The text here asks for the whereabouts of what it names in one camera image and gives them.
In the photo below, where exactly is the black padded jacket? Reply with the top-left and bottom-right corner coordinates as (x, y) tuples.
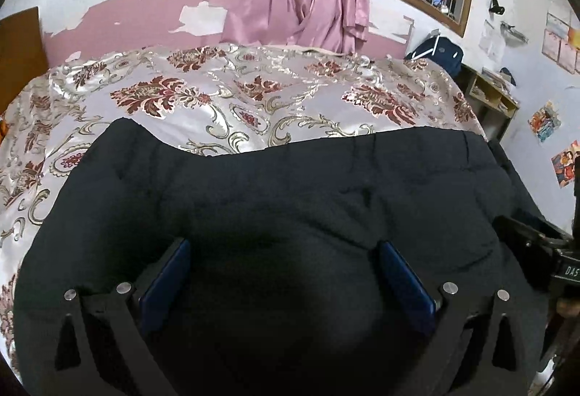
(14, 118), (548, 395)

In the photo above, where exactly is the person right hand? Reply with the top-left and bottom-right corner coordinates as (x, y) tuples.
(556, 298), (580, 320)

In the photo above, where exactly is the wooden shelf desk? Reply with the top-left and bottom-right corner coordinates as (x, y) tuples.
(455, 63), (520, 141)

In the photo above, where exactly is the floral satin bedspread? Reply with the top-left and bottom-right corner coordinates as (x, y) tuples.
(1, 44), (483, 370)

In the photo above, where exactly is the wooden headboard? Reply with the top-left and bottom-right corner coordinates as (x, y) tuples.
(0, 7), (48, 112)

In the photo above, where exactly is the cartoon wall sticker lower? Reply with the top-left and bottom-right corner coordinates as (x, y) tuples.
(551, 141), (579, 188)

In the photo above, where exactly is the cartoon wall sticker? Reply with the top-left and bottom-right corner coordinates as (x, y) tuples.
(551, 141), (579, 188)
(528, 101), (562, 143)

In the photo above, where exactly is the cartoon wall sticker upper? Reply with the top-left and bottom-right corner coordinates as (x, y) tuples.
(528, 101), (562, 143)

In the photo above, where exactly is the wall certificates cluster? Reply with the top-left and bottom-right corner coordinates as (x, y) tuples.
(542, 11), (579, 74)

